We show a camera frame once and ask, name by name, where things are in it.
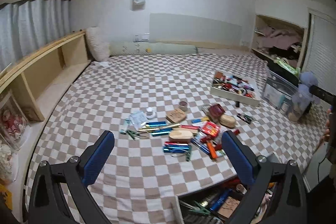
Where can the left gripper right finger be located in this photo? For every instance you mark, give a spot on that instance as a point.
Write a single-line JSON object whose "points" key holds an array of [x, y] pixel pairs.
{"points": [[241, 157]]}

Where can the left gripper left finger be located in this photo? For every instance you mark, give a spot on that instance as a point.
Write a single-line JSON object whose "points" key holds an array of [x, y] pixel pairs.
{"points": [[94, 157]]}

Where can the orange lighter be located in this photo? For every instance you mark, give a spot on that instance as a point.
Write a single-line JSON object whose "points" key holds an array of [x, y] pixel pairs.
{"points": [[212, 151]]}

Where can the beige earbuds case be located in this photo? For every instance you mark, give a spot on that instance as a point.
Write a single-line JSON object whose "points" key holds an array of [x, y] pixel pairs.
{"points": [[227, 121]]}

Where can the large white storage box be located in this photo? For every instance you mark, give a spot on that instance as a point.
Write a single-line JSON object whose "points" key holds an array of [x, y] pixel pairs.
{"points": [[210, 204]]}

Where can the red tissue packet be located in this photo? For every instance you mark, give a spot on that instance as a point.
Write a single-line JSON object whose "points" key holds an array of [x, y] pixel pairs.
{"points": [[210, 129]]}

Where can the red cigarette box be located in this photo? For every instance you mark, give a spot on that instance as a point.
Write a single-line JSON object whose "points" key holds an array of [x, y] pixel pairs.
{"points": [[216, 111]]}

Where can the oval wooden box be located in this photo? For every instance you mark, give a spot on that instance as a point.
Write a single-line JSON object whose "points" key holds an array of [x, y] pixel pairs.
{"points": [[180, 136]]}

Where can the white round cap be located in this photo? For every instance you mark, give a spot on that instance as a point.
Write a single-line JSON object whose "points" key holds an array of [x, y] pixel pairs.
{"points": [[150, 113]]}

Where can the white tray of lighters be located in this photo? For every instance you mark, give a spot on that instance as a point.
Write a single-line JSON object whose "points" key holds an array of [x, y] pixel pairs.
{"points": [[234, 87]]}

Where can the wooden engraved block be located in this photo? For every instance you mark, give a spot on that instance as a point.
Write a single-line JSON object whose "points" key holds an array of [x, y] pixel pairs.
{"points": [[175, 116]]}

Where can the framed doll picture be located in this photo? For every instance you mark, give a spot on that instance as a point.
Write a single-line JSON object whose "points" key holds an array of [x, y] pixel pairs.
{"points": [[15, 128]]}

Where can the small tape roll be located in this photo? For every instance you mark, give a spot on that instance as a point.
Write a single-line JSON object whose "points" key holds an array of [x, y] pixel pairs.
{"points": [[183, 105]]}

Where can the clear plastic storage bin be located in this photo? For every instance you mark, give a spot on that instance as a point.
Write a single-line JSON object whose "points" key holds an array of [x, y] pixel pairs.
{"points": [[278, 92]]}

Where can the blue plush toy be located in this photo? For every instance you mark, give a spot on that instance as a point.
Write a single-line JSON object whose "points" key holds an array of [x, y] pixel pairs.
{"points": [[302, 100]]}

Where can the wooden bedside shelf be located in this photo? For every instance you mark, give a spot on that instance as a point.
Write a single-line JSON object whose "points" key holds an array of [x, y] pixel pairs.
{"points": [[40, 80]]}

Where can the white fluffy pillow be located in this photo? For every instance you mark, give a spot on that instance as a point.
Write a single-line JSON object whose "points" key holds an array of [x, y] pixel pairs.
{"points": [[97, 44]]}

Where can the grey curtain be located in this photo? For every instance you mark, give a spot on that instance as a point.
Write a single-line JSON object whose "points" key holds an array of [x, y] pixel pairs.
{"points": [[27, 26]]}

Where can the wall closet with clothes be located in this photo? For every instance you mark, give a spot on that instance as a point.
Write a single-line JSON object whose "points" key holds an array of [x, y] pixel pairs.
{"points": [[275, 38]]}

